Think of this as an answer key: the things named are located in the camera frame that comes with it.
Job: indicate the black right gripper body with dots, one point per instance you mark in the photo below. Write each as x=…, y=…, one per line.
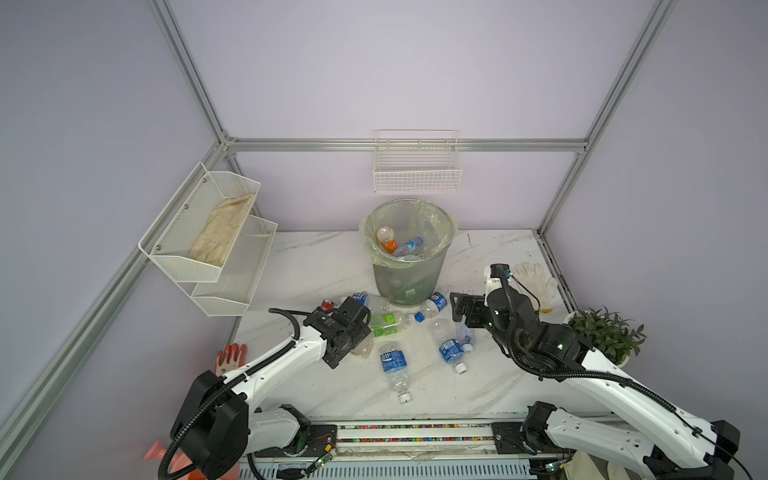
x=475, y=315

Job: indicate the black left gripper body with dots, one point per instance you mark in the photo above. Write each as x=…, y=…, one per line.
x=355, y=337

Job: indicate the square clear bottle green band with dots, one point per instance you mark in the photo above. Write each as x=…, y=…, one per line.
x=364, y=348

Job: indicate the Pocari Sweat bottle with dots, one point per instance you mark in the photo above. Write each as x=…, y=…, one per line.
x=395, y=367

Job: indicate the clear bottle rainbow label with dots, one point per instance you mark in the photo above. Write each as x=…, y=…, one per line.
x=413, y=247

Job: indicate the orange label bottle yellow cap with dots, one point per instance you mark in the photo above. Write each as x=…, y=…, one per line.
x=386, y=238

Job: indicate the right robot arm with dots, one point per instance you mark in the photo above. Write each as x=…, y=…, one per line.
x=661, y=441

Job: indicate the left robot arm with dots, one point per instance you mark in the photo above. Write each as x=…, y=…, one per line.
x=222, y=418

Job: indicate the grey mesh waste bin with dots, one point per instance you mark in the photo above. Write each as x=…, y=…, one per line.
x=409, y=286

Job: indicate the green bin liner bag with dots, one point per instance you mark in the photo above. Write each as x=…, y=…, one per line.
x=427, y=225

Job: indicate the tall clear bottle faint label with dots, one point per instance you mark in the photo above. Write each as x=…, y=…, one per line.
x=465, y=337

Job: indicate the clear bottle blue label white cap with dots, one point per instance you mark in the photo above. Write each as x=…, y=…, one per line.
x=377, y=305

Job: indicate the clear bottle green label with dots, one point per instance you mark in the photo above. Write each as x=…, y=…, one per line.
x=391, y=323

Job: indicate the small bottle blue Pepsi label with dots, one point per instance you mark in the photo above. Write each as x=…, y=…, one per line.
x=431, y=307

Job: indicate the white cotton work glove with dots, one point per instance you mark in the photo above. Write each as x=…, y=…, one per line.
x=536, y=283

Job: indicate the red coated glove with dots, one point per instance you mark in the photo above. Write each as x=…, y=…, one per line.
x=232, y=357

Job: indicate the potted green plant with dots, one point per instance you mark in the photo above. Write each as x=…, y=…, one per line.
x=609, y=332

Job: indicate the beige glove in shelf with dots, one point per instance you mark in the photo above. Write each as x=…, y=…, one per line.
x=218, y=236

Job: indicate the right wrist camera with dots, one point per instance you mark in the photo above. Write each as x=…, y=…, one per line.
x=496, y=276

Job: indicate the base rail with cable strip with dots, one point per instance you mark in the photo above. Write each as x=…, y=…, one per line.
x=415, y=449

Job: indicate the white mesh wall shelf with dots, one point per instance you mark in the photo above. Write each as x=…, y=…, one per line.
x=217, y=291

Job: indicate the white wire wall basket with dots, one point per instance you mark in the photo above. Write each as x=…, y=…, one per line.
x=416, y=162

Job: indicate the aluminium frame post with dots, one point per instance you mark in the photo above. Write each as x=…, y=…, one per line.
x=172, y=33

